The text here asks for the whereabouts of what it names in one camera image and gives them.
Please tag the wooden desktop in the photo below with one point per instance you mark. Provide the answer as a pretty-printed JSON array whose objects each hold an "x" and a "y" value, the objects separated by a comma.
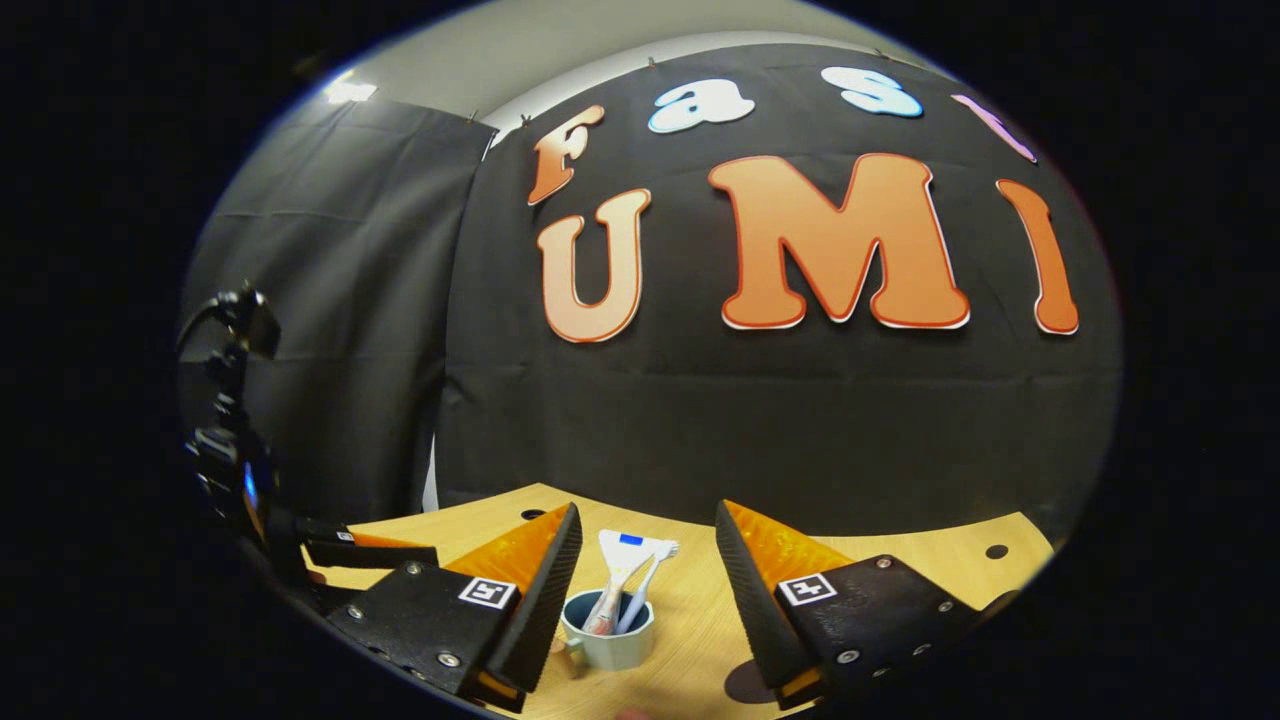
[{"x": 680, "y": 600}]

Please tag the white toothbrush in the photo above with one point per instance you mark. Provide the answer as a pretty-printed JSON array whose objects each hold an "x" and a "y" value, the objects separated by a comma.
[{"x": 648, "y": 585}]

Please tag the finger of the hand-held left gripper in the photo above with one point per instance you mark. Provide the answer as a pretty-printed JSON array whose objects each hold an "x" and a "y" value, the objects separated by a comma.
[{"x": 370, "y": 555}]

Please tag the dark brown round coaster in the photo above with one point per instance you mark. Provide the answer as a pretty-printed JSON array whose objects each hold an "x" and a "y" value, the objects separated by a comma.
[{"x": 745, "y": 685}]

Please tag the black backdrop cloth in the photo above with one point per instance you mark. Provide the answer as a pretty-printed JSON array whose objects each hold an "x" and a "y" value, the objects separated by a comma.
[{"x": 700, "y": 420}]

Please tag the white toothpaste tube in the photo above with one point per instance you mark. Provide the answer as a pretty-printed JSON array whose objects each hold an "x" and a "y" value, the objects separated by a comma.
[{"x": 620, "y": 560}]

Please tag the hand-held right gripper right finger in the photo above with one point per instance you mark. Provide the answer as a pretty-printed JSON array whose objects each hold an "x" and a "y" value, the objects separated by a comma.
[{"x": 745, "y": 600}]

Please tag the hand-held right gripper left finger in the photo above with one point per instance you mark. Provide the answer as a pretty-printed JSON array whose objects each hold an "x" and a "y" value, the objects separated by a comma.
[{"x": 550, "y": 600}]

